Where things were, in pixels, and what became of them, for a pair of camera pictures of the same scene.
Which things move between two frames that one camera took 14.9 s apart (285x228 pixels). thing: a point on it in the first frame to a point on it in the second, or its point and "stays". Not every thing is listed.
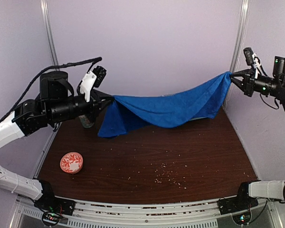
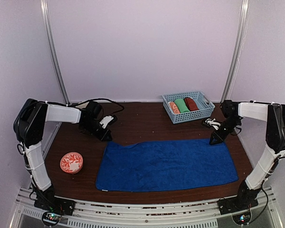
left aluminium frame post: [46, 10] stays
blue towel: [123, 112] to [163, 164]
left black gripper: [96, 104] to [101, 137]
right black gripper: [247, 84] to [220, 138]
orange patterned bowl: [71, 162] stays
